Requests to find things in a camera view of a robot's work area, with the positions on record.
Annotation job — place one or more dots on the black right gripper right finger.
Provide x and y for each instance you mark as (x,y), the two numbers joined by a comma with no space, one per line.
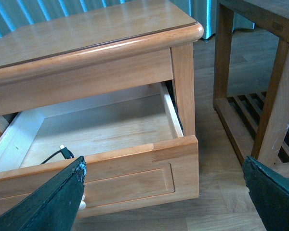
(269,192)

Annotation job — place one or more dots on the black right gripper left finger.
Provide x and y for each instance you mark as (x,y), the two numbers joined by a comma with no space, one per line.
(53,206)

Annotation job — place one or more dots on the round wooden knob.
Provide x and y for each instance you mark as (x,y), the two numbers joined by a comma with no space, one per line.
(82,204)

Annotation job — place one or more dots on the wooden drawer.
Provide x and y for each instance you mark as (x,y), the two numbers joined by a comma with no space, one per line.
(135,149)

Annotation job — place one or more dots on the dark wooden side table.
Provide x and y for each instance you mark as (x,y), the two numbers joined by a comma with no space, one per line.
(251,79)

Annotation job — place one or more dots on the light wooden nightstand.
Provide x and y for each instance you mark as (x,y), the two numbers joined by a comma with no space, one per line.
(114,48)

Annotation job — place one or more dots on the grey pleated curtain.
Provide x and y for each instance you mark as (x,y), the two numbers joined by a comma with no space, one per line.
(17,13)

